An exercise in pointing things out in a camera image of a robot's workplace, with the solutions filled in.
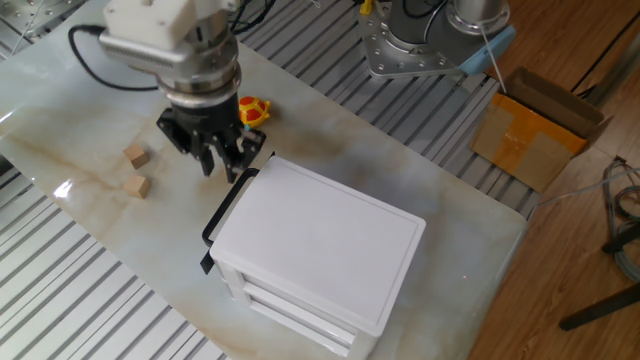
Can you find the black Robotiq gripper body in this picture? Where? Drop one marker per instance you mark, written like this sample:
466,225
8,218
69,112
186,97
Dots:
205,117

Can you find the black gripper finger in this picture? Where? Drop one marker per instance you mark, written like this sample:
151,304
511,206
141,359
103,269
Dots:
240,152
185,142

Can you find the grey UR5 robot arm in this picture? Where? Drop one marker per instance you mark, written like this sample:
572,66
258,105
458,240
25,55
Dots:
150,20

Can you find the white drawer cabinet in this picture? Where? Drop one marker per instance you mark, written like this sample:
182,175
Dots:
320,240

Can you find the yellow turtle bath toy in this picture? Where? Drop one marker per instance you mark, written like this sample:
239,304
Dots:
252,111

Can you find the small wooden cube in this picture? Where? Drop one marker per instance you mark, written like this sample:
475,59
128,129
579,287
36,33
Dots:
136,186
136,156

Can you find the yellow connector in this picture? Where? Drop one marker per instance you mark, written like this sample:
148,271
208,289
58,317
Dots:
366,7

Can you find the silver perforated breadboard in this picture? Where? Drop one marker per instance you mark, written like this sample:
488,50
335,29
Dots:
30,15

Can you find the cardboard box with orange tape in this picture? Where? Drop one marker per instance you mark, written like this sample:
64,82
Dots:
525,140

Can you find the black stand leg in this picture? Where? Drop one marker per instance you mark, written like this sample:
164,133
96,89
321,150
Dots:
600,307
622,239

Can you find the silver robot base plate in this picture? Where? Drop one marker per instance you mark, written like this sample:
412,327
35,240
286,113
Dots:
400,62

